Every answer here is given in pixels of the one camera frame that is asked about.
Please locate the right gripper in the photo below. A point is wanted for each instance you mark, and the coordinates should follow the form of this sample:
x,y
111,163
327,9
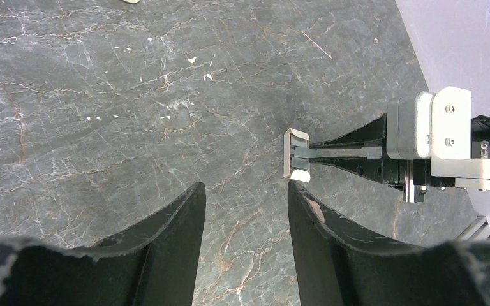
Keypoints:
x,y
412,177

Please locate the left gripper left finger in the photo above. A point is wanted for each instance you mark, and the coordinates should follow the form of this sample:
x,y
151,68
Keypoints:
x,y
153,262

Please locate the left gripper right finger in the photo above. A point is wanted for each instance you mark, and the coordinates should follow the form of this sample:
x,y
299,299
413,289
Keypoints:
x,y
340,262

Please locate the white staple box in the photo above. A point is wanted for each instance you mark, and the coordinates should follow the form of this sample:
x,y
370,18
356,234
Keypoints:
x,y
296,156

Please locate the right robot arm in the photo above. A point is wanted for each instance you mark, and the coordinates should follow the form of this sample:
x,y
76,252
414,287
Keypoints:
x,y
431,140

